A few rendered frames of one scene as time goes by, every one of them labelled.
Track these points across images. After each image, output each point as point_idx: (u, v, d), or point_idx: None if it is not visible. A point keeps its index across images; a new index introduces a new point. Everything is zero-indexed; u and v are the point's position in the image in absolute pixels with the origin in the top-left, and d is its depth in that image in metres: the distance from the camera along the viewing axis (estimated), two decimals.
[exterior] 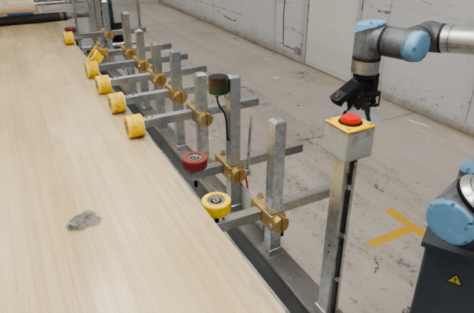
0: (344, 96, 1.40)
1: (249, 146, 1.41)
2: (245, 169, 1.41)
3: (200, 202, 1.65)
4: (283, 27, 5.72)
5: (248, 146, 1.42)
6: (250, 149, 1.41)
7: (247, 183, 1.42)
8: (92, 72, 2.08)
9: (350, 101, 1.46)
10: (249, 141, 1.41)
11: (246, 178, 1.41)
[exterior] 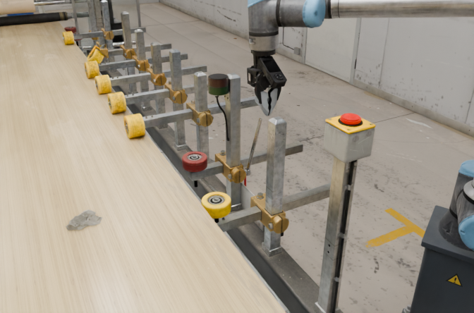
0: (283, 74, 1.29)
1: (253, 148, 1.39)
2: (246, 170, 1.41)
3: (200, 202, 1.65)
4: (283, 27, 5.72)
5: (252, 148, 1.39)
6: (254, 152, 1.39)
7: (245, 182, 1.43)
8: (92, 72, 2.08)
9: (266, 84, 1.34)
10: (254, 144, 1.39)
11: (245, 178, 1.42)
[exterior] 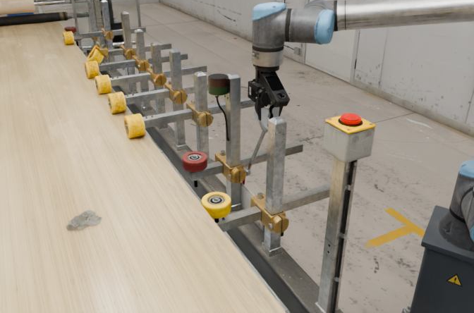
0: (286, 92, 1.22)
1: (256, 151, 1.38)
2: (246, 170, 1.41)
3: (200, 202, 1.65)
4: None
5: (255, 151, 1.38)
6: (256, 155, 1.38)
7: (244, 182, 1.43)
8: (92, 72, 2.08)
9: (267, 100, 1.27)
10: (257, 147, 1.37)
11: None
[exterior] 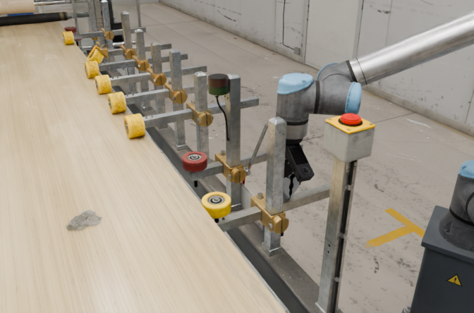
0: (310, 166, 1.18)
1: (256, 151, 1.38)
2: (246, 170, 1.41)
3: (200, 202, 1.65)
4: (283, 27, 5.72)
5: (255, 151, 1.38)
6: (256, 155, 1.38)
7: (244, 182, 1.43)
8: (92, 72, 2.08)
9: (289, 170, 1.23)
10: (257, 147, 1.37)
11: None
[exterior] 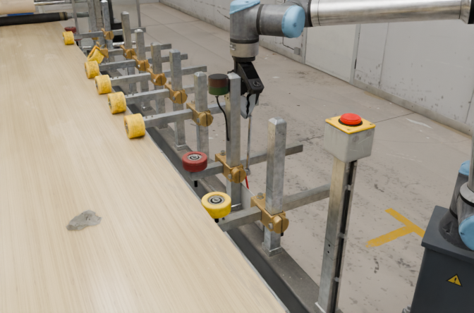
0: (261, 80, 1.33)
1: (248, 146, 1.42)
2: (245, 169, 1.41)
3: (200, 202, 1.65)
4: None
5: (248, 146, 1.42)
6: (250, 149, 1.42)
7: (247, 183, 1.41)
8: (92, 72, 2.08)
9: (244, 89, 1.38)
10: (249, 141, 1.42)
11: (246, 178, 1.41)
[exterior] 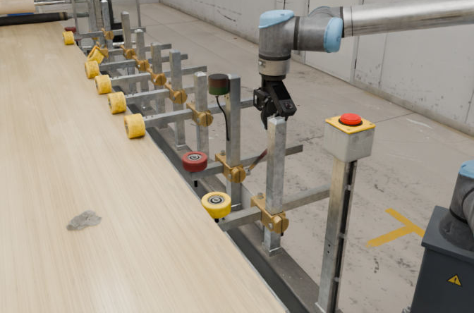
0: (293, 101, 1.20)
1: (260, 158, 1.36)
2: (247, 171, 1.41)
3: (200, 202, 1.65)
4: None
5: (259, 158, 1.36)
6: (259, 161, 1.37)
7: None
8: (92, 72, 2.08)
9: (273, 109, 1.24)
10: (262, 156, 1.35)
11: None
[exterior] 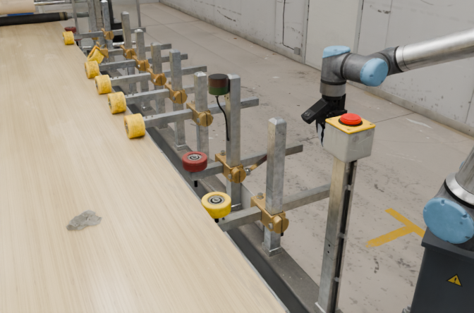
0: (314, 115, 1.53)
1: (262, 162, 1.36)
2: (247, 172, 1.41)
3: (200, 202, 1.65)
4: (283, 27, 5.72)
5: (261, 161, 1.36)
6: (261, 164, 1.37)
7: None
8: (92, 72, 2.08)
9: (320, 119, 1.60)
10: (264, 160, 1.35)
11: None
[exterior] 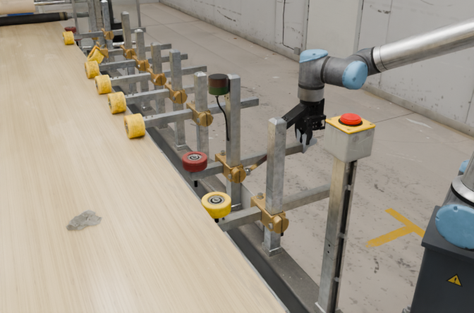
0: (290, 120, 1.50)
1: (262, 162, 1.36)
2: (247, 172, 1.41)
3: (200, 202, 1.65)
4: (283, 27, 5.72)
5: (261, 161, 1.36)
6: (261, 164, 1.37)
7: None
8: (92, 72, 2.08)
9: (298, 125, 1.56)
10: (264, 160, 1.35)
11: None
